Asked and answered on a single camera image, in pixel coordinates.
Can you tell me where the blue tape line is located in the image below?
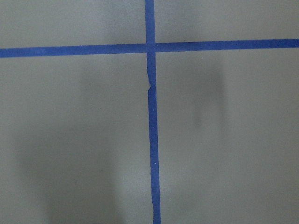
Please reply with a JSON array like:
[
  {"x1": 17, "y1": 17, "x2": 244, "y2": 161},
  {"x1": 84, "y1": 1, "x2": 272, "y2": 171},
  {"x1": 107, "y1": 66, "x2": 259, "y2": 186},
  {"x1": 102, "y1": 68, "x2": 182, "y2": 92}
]
[
  {"x1": 0, "y1": 38, "x2": 299, "y2": 58},
  {"x1": 144, "y1": 0, "x2": 162, "y2": 224}
]

